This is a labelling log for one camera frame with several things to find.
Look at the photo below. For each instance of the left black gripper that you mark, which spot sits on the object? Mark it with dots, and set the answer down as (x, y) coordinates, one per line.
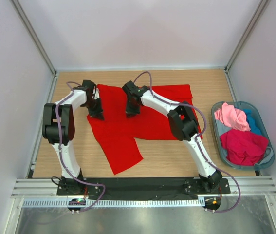
(97, 113)

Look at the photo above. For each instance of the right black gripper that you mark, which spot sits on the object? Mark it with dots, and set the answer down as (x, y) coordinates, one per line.
(129, 112)

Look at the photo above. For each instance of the red t shirt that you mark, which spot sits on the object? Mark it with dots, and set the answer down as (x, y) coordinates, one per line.
(116, 133)

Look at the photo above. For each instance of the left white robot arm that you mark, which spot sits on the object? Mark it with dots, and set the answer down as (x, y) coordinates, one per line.
(58, 128)

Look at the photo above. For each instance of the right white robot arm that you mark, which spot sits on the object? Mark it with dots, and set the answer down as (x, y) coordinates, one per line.
(183, 125)

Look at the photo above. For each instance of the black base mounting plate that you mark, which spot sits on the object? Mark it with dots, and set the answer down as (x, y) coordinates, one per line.
(143, 189)

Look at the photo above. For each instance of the grey t shirt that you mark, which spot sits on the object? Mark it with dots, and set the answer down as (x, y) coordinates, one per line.
(269, 156)

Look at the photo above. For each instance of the light pink t shirt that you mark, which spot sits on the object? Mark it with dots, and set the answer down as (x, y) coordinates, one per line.
(232, 117)

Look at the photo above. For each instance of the teal plastic laundry basket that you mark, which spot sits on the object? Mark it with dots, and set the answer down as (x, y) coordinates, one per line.
(243, 150)

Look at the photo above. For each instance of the magenta t shirt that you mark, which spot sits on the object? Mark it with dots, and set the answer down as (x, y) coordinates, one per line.
(243, 147)

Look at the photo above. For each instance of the blue t shirt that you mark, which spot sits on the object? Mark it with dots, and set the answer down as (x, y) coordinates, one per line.
(251, 122)

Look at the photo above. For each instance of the slotted cable duct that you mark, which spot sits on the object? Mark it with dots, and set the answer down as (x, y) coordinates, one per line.
(79, 203)

